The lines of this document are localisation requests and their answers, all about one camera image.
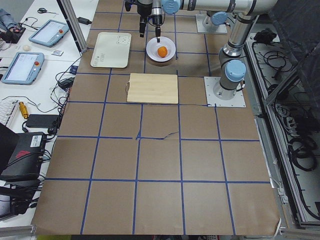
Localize white keyboard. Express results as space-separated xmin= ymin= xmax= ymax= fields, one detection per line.
xmin=0 ymin=99 xmax=19 ymax=128

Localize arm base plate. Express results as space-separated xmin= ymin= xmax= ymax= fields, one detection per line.
xmin=195 ymin=12 xmax=228 ymax=35
xmin=204 ymin=76 xmax=246 ymax=108

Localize black flat power brick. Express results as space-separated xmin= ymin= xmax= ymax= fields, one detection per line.
xmin=25 ymin=114 xmax=58 ymax=128

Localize cream bear tray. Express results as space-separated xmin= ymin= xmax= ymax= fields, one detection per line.
xmin=90 ymin=32 xmax=132 ymax=69

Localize orange fruit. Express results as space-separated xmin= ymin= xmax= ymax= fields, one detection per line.
xmin=157 ymin=46 xmax=168 ymax=58

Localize gold cylindrical tool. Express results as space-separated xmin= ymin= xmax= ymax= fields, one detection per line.
xmin=19 ymin=101 xmax=29 ymax=119

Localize white round plate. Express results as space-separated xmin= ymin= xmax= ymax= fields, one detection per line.
xmin=146 ymin=36 xmax=176 ymax=62

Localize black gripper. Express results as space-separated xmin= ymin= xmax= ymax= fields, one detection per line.
xmin=139 ymin=14 xmax=163 ymax=42
xmin=137 ymin=0 xmax=153 ymax=17

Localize bamboo cutting board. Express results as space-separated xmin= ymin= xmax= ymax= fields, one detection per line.
xmin=127 ymin=73 xmax=179 ymax=104

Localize aluminium frame post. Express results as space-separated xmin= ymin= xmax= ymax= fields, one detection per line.
xmin=56 ymin=0 xmax=88 ymax=54

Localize lower blue teach pendant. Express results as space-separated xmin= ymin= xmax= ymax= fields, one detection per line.
xmin=1 ymin=52 xmax=45 ymax=85

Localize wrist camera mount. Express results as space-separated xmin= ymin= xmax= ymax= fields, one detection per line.
xmin=124 ymin=0 xmax=136 ymax=12

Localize upper blue teach pendant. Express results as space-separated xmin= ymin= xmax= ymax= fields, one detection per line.
xmin=28 ymin=19 xmax=69 ymax=48

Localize blue teach pendant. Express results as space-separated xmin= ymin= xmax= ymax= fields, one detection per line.
xmin=1 ymin=52 xmax=45 ymax=85
xmin=28 ymin=19 xmax=69 ymax=48

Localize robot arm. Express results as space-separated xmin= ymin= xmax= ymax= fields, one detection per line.
xmin=124 ymin=0 xmax=277 ymax=60
xmin=149 ymin=0 xmax=228 ymax=43

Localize black power adapter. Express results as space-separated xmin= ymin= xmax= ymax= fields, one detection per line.
xmin=77 ymin=17 xmax=92 ymax=25

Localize black scissors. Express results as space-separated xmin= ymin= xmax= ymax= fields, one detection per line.
xmin=37 ymin=7 xmax=58 ymax=15

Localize black computer box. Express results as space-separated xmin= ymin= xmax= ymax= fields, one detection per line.
xmin=0 ymin=130 xmax=47 ymax=182

